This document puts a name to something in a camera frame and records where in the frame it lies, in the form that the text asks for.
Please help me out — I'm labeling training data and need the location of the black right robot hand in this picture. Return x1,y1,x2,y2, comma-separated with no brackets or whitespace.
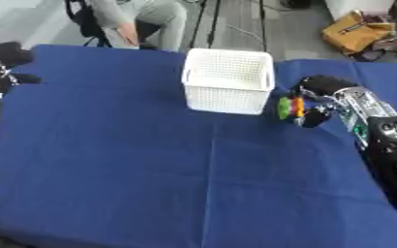
288,75,361,129

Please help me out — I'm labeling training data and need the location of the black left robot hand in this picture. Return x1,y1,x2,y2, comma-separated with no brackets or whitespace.
0,41,43,98

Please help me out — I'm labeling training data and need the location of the green orange toy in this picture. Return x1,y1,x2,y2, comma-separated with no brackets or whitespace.
278,94,307,121

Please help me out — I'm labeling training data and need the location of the yellow bag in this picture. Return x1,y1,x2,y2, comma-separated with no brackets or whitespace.
321,9,397,56

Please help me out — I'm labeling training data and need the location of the white perforated plastic basket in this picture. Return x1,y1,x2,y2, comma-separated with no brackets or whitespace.
179,47,277,116

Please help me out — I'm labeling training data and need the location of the black tripod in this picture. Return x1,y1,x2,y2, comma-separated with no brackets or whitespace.
186,0,270,52

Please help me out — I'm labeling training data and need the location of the person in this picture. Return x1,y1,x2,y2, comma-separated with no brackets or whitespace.
88,0,189,52

